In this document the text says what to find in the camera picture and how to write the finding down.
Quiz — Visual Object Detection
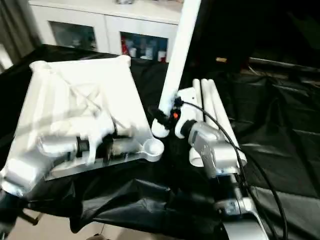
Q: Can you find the grey curtain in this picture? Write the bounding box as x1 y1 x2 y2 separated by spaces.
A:
0 0 41 66

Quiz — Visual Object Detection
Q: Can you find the white plastic table leg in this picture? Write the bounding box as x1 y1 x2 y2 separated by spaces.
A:
189 78 206 168
206 78 248 166
151 0 202 139
200 78 226 136

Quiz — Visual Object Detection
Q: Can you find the silver metal rail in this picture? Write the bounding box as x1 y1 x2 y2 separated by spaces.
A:
249 56 320 75

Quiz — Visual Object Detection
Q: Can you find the white cabinet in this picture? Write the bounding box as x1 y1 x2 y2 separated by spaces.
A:
27 0 185 63

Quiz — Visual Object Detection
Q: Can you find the black mat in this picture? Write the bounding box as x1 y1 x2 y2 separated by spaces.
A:
0 44 320 240

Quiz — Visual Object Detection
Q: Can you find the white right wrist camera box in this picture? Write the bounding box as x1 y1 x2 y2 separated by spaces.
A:
174 87 202 140

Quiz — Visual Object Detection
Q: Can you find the white plastic table top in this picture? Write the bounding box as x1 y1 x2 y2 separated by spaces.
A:
1 55 166 187

